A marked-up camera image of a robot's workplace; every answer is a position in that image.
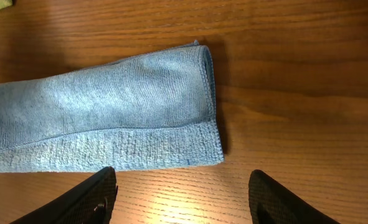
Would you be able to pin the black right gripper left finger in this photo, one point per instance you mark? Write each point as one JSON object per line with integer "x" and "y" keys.
{"x": 91, "y": 201}

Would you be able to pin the blue microfiber cloth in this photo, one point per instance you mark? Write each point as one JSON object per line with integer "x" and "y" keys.
{"x": 150, "y": 111}

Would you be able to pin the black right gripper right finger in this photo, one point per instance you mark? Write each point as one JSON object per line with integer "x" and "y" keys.
{"x": 271, "y": 202}

